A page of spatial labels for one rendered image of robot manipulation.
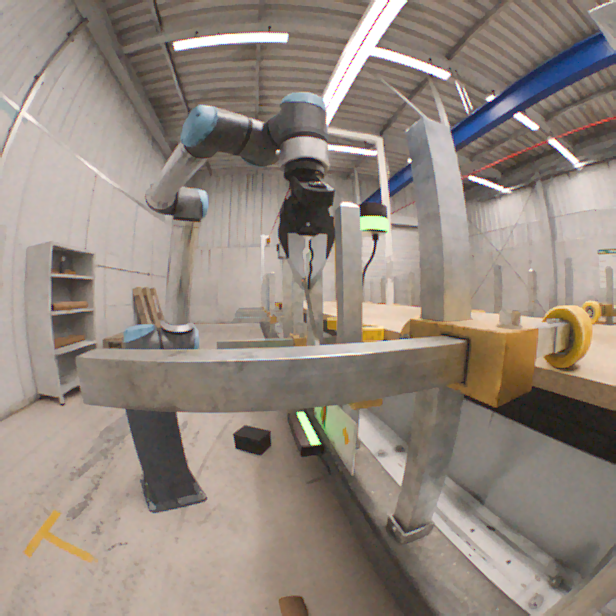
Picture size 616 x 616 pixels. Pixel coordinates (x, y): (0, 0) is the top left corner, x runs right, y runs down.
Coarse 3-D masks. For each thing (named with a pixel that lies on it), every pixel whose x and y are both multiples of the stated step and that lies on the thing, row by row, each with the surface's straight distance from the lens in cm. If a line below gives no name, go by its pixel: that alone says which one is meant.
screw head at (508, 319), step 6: (504, 312) 20; (510, 312) 20; (516, 312) 20; (504, 318) 20; (510, 318) 20; (516, 318) 20; (498, 324) 21; (504, 324) 20; (510, 324) 20; (516, 324) 20
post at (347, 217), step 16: (352, 208) 48; (336, 224) 49; (352, 224) 47; (336, 240) 49; (352, 240) 47; (336, 256) 48; (352, 256) 46; (336, 272) 48; (352, 272) 46; (352, 288) 46; (352, 304) 46; (352, 320) 46; (352, 336) 46; (352, 416) 51
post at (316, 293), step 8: (320, 280) 70; (312, 288) 69; (320, 288) 70; (312, 296) 69; (320, 296) 70; (312, 304) 69; (320, 304) 70; (320, 312) 70; (320, 320) 70; (320, 328) 70; (312, 336) 70; (320, 336) 71; (312, 344) 71; (320, 344) 71
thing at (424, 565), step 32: (352, 480) 46; (384, 480) 47; (352, 512) 46; (384, 512) 41; (384, 544) 37; (416, 544) 37; (448, 544) 38; (384, 576) 40; (416, 576) 34; (448, 576) 35; (480, 576) 36; (416, 608) 35; (448, 608) 33; (480, 608) 34; (512, 608) 35
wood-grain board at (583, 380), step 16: (304, 304) 234; (336, 304) 229; (368, 304) 227; (384, 304) 228; (368, 320) 94; (384, 320) 95; (400, 320) 95; (496, 320) 104; (528, 320) 109; (384, 336) 74; (608, 336) 79; (592, 352) 54; (608, 352) 56; (544, 368) 40; (560, 368) 40; (576, 368) 41; (592, 368) 42; (608, 368) 44; (544, 384) 40; (560, 384) 39; (576, 384) 38; (592, 384) 37; (608, 384) 36; (592, 400) 37; (608, 400) 37
